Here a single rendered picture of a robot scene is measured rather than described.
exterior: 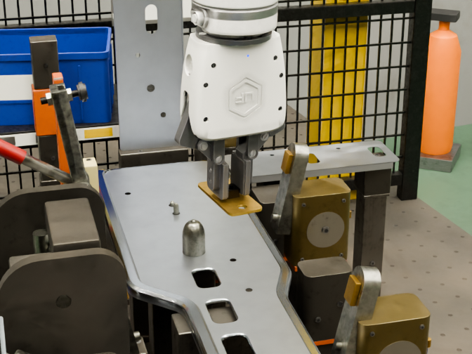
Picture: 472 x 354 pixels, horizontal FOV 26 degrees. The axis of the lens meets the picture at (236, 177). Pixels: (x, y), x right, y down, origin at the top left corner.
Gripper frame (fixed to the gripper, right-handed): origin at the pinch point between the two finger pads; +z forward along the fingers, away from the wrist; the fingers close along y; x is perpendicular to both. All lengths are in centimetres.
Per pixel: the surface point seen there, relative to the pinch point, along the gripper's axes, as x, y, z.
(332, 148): 53, 47, 24
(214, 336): 7.9, 2.5, 25.0
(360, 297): -2.9, 15.8, 16.9
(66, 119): 42.9, -3.9, 8.3
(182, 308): 15.7, 1.9, 25.3
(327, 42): 89, 67, 17
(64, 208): 12.4, -14.1, 6.7
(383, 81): 258, 204, 95
